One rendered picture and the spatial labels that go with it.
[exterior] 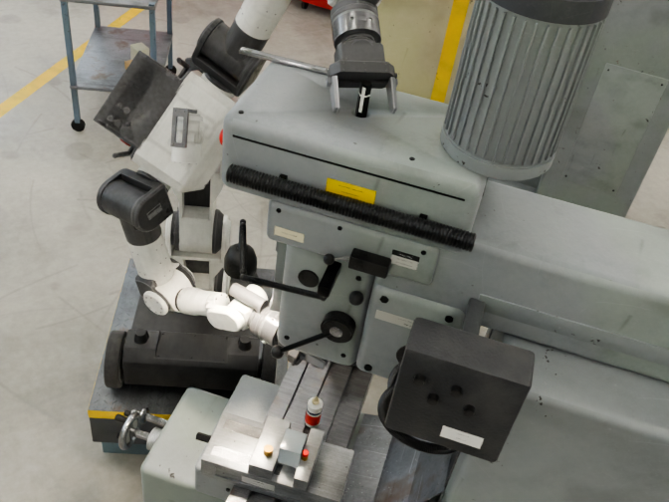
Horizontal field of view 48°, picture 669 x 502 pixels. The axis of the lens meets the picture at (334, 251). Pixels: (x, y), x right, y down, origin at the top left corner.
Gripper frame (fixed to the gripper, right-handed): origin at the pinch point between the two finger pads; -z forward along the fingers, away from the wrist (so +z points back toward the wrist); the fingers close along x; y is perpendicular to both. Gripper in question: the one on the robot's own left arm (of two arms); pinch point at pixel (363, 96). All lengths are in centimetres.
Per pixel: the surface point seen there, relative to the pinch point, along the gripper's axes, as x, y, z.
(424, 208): -8.4, 0.3, -21.8
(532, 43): -17.8, 28.2, -7.0
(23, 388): 94, -213, -16
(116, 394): 54, -160, -28
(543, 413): -31, -14, -57
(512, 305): -26.9, -10.5, -37.0
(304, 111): 10.4, -3.1, -1.5
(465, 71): -12.4, 16.3, -4.5
